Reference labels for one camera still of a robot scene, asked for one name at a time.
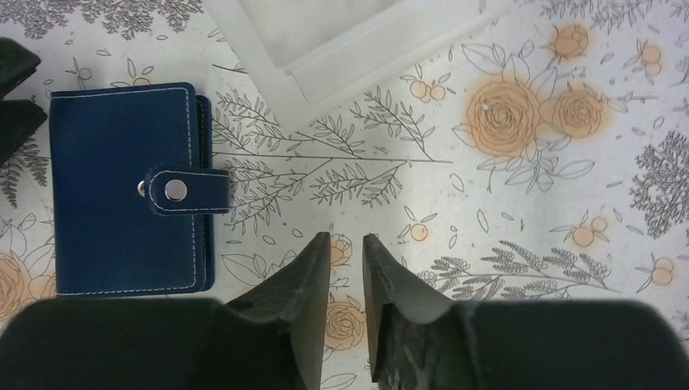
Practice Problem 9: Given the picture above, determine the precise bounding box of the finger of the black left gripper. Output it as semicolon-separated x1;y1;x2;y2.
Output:
1;37;41;98
1;100;47;164

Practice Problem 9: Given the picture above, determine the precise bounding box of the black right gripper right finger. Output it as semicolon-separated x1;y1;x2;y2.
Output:
362;234;688;389

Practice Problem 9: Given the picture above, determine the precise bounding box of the white plastic card box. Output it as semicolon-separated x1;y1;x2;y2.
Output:
204;1;516;130

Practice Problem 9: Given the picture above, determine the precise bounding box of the blue leather card holder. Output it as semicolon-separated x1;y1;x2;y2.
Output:
49;82;231;297

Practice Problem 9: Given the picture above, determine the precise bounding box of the floral tablecloth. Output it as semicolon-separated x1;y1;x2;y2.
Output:
1;1;688;389

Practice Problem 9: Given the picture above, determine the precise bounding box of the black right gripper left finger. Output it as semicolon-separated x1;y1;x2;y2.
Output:
1;232;331;389

